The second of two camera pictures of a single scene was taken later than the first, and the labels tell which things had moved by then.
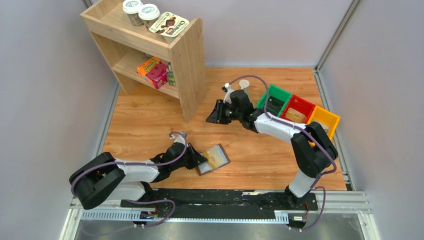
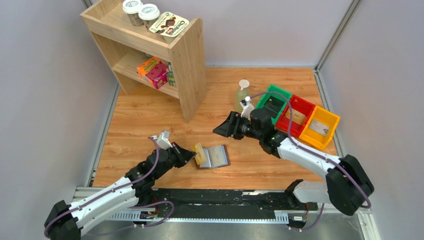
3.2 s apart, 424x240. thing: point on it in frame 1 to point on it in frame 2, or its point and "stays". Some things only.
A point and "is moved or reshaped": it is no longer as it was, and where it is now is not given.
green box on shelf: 171,78 stays
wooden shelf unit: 175,65 stays
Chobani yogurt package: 170,25 stays
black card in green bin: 274,105 stays
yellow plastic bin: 329,120 stays
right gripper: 221,112 to 235,124
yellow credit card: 214,156 is moved or reshaped
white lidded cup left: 131,7 stays
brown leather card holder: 217,158 is moved or reshaped
